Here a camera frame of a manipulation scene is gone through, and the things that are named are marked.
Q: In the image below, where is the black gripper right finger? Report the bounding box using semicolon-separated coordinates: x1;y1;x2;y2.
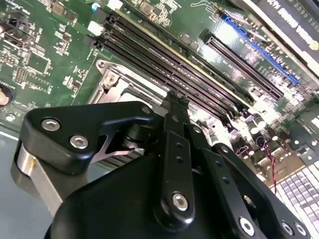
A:
179;97;313;239

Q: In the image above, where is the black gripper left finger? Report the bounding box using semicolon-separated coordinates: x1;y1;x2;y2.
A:
10;91;196;226

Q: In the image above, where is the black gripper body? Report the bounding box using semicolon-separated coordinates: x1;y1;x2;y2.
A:
44;153;238;239

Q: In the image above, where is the silver CPU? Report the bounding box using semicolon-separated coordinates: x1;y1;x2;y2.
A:
126;86;164;107

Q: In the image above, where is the metal locking lever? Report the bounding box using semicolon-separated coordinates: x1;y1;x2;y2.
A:
109;67;174;99

